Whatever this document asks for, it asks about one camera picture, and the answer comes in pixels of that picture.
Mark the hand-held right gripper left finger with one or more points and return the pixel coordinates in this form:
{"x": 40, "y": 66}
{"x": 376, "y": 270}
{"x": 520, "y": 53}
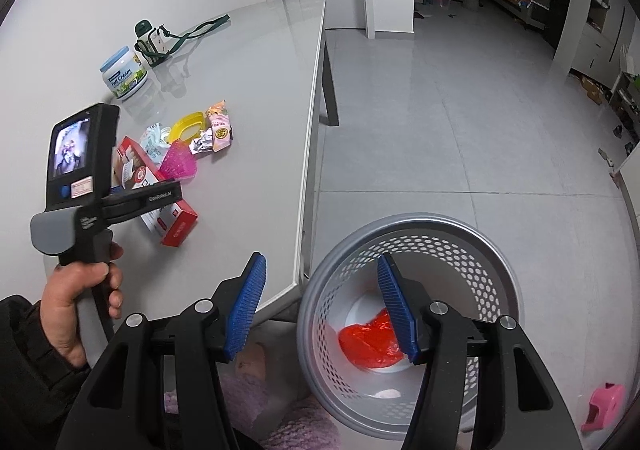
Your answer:
{"x": 245, "y": 305}

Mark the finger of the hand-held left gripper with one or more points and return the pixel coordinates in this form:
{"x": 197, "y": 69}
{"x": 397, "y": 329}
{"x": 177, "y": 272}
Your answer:
{"x": 145, "y": 200}

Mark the milk powder can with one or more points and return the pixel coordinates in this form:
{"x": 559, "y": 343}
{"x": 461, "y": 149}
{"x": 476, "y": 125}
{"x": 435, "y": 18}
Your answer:
{"x": 122, "y": 79}

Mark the person's left forearm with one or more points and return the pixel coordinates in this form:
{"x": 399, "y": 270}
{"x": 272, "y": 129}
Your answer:
{"x": 30, "y": 380}

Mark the dark table leg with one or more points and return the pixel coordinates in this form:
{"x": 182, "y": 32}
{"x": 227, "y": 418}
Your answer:
{"x": 330, "y": 89}

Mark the grey perforated waste basket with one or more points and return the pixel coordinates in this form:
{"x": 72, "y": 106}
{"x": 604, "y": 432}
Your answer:
{"x": 450, "y": 250}

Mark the red and white box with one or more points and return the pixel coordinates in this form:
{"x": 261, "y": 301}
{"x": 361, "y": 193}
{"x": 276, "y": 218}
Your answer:
{"x": 172, "y": 227}

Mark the pink plastic basket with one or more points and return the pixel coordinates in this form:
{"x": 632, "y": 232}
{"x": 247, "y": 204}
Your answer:
{"x": 180, "y": 162}

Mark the silver foil wrapper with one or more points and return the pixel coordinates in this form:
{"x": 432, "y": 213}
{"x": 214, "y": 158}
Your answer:
{"x": 200, "y": 144}

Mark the shoe rack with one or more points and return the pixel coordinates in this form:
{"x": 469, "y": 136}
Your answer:
{"x": 625, "y": 94}

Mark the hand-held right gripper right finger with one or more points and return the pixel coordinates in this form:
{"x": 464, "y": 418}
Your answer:
{"x": 395, "y": 310}

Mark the pink fuzzy cloth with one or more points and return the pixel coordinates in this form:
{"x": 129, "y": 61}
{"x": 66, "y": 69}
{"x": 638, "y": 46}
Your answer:
{"x": 280, "y": 425}

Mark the person's left hand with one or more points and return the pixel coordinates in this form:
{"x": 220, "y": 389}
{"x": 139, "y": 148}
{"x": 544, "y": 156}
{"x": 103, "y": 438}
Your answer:
{"x": 62, "y": 310}

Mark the flat cardboard box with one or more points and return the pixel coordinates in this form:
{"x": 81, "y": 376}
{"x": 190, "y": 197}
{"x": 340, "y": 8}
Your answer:
{"x": 592, "y": 89}

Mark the green and white water bottle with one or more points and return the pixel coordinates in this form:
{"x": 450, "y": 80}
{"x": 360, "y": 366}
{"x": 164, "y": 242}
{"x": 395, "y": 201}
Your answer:
{"x": 147, "y": 42}

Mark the white tall cabinet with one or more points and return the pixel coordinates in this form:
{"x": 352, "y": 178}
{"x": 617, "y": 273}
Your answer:
{"x": 595, "y": 39}

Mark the red plastic bag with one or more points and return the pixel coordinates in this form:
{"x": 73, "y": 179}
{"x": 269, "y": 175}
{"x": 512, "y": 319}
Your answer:
{"x": 365, "y": 340}

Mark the pink snack wrapper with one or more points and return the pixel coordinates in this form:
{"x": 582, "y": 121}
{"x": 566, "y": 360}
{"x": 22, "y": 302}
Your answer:
{"x": 221, "y": 132}

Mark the light blue wet wipes packet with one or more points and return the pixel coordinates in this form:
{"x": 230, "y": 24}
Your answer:
{"x": 152, "y": 142}

